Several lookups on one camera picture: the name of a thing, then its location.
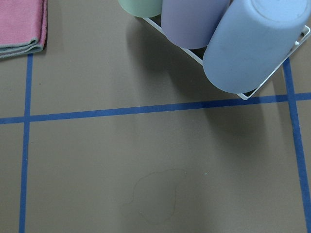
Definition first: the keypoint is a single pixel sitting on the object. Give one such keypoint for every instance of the purple cup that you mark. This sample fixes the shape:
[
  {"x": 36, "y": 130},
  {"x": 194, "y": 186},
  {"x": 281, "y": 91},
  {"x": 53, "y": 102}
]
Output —
[{"x": 190, "y": 24}]

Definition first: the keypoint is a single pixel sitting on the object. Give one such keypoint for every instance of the green cup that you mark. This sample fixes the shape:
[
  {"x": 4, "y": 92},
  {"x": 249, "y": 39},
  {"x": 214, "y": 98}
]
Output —
[{"x": 142, "y": 8}]

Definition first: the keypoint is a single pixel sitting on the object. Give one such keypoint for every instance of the blue cup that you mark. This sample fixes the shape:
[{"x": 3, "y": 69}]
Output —
[{"x": 251, "y": 40}]

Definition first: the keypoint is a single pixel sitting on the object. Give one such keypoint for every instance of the grey folded cloth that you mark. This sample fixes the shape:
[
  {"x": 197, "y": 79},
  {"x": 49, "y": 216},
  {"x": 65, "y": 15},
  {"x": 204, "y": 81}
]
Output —
[{"x": 16, "y": 51}]

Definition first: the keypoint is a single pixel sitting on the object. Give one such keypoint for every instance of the pink folded cloth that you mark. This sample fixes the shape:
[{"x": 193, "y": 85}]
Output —
[{"x": 23, "y": 22}]

